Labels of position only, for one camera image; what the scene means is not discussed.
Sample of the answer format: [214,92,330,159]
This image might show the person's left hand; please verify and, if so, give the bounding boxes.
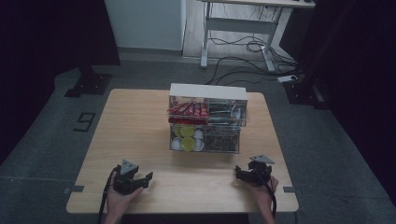
[106,173,145,217]

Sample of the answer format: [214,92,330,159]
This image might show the white power strip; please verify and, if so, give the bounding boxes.
[276,74,299,84]

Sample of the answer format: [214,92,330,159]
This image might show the clear two-tier storage organizer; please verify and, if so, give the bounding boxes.
[167,82,249,155]

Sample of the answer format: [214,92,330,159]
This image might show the white metal desk frame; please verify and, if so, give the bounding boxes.
[199,0,317,73]

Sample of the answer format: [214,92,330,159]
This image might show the person's right hand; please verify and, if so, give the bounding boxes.
[246,175,279,213]

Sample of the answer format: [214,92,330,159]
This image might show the black floor cables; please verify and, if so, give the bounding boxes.
[204,35,304,86]

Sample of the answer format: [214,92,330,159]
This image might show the white cabinet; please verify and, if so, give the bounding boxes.
[104,0,188,52]

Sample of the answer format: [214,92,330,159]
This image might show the pile of dark thin sticks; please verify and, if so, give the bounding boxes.
[205,125,240,153]

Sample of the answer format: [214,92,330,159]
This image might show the pile of dark sachets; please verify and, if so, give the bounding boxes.
[208,103,243,126]

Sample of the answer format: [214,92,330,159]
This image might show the pile of coffee capsules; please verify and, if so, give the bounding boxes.
[171,124,205,153]

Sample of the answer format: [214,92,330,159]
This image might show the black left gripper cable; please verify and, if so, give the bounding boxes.
[97,165,121,224]

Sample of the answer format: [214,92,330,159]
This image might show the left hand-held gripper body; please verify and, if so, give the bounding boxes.
[112,159,142,196]

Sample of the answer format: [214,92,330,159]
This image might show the row of red stick packets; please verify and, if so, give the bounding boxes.
[167,102,209,125]

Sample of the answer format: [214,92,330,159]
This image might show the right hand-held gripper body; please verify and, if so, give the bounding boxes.
[247,154,276,188]

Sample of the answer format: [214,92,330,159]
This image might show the black stand base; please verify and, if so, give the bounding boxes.
[64,63,113,99]
[282,73,332,110]

